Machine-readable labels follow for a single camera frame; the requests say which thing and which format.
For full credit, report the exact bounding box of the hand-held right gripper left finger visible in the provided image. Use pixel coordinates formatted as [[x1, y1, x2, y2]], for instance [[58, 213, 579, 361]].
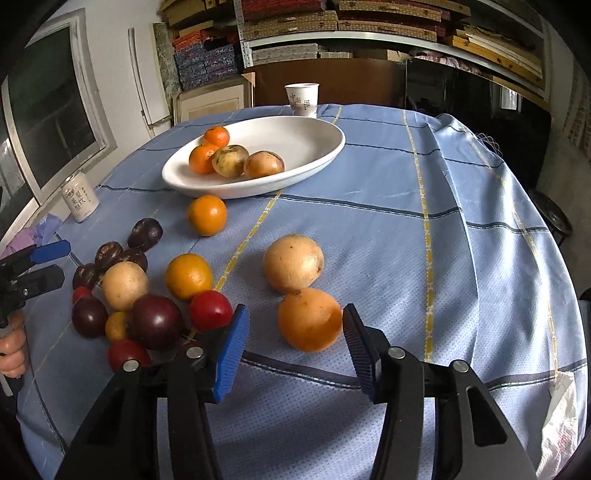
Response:
[[54, 303, 250, 480]]

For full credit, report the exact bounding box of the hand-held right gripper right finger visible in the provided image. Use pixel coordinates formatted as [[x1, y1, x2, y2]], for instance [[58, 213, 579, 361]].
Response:
[[342, 303, 542, 480]]

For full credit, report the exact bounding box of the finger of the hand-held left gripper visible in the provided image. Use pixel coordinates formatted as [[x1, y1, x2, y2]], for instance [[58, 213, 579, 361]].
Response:
[[11, 265, 65, 299], [0, 239, 71, 273]]

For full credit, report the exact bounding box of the dark water chestnut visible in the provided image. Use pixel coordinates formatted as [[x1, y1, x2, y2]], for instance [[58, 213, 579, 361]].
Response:
[[95, 241, 124, 271], [115, 248, 148, 273], [72, 263, 101, 291], [127, 218, 164, 252]]

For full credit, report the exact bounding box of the large orange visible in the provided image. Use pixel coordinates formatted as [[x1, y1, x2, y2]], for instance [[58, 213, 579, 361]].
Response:
[[277, 288, 345, 353]]

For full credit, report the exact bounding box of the large dark purple plum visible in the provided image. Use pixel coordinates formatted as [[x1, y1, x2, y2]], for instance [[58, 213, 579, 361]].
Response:
[[128, 294, 184, 350]]

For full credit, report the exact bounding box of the pale round pear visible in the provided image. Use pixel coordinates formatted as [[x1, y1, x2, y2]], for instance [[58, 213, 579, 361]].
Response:
[[101, 261, 150, 312]]

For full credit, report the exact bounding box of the small yellow orange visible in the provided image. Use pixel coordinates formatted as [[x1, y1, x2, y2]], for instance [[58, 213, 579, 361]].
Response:
[[105, 311, 132, 342]]

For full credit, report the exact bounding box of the large pale round fruit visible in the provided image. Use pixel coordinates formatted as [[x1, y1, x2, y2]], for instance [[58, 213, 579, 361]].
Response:
[[262, 234, 325, 294]]

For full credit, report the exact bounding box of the white oval plate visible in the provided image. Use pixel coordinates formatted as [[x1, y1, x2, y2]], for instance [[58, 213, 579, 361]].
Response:
[[161, 115, 346, 200]]

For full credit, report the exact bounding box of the person's left hand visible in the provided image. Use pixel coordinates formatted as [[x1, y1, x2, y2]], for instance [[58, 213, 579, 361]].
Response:
[[0, 314, 27, 380]]

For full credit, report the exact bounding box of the purple cloth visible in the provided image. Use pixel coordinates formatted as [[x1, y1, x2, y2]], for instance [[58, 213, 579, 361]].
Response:
[[0, 215, 63, 259]]

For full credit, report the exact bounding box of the white drink can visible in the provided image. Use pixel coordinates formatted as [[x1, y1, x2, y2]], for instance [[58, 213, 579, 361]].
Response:
[[61, 174, 99, 223]]

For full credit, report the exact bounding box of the blue plaid tablecloth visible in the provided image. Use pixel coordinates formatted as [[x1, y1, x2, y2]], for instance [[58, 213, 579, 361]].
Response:
[[9, 104, 578, 480]]

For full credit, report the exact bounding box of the dark framed window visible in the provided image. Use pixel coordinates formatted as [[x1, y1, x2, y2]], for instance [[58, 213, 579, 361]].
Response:
[[0, 14, 116, 204]]

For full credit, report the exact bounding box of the white curved panel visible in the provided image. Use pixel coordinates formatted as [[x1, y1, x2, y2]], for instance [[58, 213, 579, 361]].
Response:
[[128, 28, 172, 126]]

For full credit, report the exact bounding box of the brownish yellow pear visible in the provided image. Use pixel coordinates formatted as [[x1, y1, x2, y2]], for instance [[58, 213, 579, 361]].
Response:
[[212, 145, 250, 178], [243, 151, 285, 180]]

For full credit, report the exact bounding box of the small mandarin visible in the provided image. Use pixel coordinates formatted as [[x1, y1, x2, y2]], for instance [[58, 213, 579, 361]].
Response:
[[203, 126, 230, 148]]

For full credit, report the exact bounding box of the white plastic bag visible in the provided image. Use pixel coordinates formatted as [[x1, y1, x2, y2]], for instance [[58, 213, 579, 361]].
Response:
[[536, 369, 579, 480]]

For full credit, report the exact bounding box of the leaning framed picture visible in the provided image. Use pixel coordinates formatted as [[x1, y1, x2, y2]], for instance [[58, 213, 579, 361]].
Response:
[[172, 74, 256, 126]]

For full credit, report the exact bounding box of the black round stool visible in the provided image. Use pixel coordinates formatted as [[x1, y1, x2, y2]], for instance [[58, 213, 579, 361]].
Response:
[[531, 189, 574, 245]]

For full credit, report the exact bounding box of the stack of blue patterned boxes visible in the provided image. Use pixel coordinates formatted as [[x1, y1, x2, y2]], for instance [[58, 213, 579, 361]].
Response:
[[173, 33, 242, 91]]

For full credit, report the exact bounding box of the white paper cup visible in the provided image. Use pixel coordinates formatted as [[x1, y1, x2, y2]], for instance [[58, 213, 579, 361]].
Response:
[[284, 83, 320, 118]]

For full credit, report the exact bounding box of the metal shelf rack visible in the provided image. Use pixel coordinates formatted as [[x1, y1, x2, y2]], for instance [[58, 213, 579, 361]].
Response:
[[157, 0, 555, 107]]

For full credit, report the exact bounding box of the brown wooden board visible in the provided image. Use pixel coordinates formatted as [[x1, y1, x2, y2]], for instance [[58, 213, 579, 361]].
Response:
[[253, 59, 408, 108]]

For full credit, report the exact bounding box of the black glossy panel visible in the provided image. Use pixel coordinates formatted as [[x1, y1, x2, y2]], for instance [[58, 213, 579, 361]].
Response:
[[405, 58, 553, 190]]

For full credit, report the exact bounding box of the stack of woven flat boxes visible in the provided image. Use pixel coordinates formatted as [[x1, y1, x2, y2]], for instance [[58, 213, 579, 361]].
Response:
[[240, 0, 451, 43]]

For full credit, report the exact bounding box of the stack of wooden frames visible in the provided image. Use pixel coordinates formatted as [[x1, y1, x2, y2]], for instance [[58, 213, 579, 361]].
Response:
[[443, 18, 546, 90]]

